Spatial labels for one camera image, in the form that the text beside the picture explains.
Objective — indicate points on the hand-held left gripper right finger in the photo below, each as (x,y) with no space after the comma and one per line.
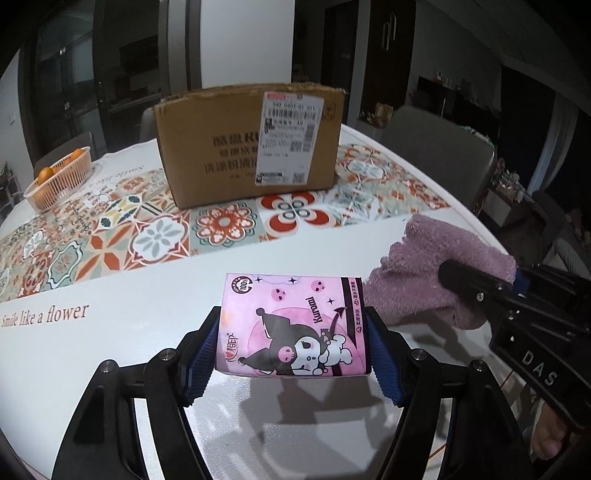
(387,364)

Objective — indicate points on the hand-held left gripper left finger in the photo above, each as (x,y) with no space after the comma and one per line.
(201,364)

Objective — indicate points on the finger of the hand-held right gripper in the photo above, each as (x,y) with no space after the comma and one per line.
(522,282)
(471,281)

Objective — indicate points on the purple fuzzy towel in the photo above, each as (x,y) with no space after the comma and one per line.
(425,272)

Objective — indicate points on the pink printed tissue pack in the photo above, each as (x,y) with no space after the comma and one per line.
(295,323)

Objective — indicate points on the cardboard box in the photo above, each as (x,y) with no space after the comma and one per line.
(217,152)

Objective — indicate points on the person's right hand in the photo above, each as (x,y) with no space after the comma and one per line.
(551,438)

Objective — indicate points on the grey dining chair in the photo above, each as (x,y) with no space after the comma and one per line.
(64,141)
(148,124)
(438,143)

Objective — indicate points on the patterned table mat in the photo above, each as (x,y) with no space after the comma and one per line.
(152,230)

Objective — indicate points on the dark sideboard with ornaments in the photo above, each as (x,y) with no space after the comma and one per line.
(457,101)

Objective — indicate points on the yellow ornament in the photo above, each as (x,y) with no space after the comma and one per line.
(383,111)

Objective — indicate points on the pink plastic basket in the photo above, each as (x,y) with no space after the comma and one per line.
(60,184)

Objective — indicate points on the dark wooden wardrobe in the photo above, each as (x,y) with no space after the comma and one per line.
(390,50)

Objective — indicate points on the orange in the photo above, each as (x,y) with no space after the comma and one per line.
(46,174)
(69,157)

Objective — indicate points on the dark glass sliding doors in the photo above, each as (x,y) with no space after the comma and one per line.
(92,69)

